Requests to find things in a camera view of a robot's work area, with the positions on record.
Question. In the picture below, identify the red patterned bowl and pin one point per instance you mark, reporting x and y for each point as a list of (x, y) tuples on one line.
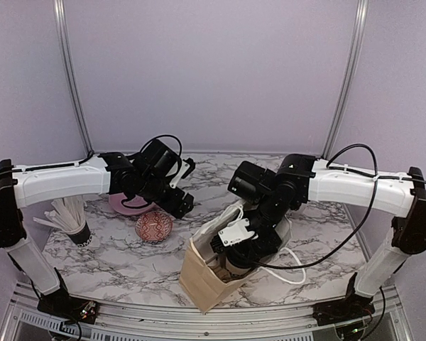
[(154, 227)]

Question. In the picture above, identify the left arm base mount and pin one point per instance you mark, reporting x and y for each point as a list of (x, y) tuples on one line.
[(74, 309)]

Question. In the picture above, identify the black cup with straws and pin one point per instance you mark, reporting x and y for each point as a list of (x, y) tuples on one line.
[(68, 216)]

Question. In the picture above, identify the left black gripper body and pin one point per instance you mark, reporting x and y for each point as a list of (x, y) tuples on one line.
[(170, 204)]

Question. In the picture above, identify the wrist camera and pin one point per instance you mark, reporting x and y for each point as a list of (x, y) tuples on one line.
[(177, 173), (234, 233)]

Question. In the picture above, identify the left aluminium frame post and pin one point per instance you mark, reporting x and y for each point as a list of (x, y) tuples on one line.
[(66, 55)]

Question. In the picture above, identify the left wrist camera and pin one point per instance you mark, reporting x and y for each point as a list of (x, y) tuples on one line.
[(177, 173)]

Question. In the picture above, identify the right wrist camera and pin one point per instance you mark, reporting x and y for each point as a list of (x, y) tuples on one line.
[(234, 233)]

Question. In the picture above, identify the aluminium frame post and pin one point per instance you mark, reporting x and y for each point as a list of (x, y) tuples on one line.
[(349, 73), (66, 55)]

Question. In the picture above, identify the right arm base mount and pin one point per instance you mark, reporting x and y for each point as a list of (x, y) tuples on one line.
[(338, 311)]

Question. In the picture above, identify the brown paper bag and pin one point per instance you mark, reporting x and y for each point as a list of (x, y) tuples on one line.
[(202, 269)]

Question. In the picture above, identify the pink plate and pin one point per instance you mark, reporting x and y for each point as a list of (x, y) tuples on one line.
[(137, 206)]

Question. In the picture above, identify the right aluminium frame post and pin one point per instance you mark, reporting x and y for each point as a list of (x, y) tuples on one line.
[(349, 73)]

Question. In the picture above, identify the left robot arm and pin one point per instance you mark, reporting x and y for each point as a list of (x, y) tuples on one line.
[(153, 174)]

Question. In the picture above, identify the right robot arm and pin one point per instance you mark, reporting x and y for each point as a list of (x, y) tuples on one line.
[(303, 178)]

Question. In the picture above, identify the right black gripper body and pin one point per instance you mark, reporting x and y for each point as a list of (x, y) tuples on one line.
[(265, 248)]

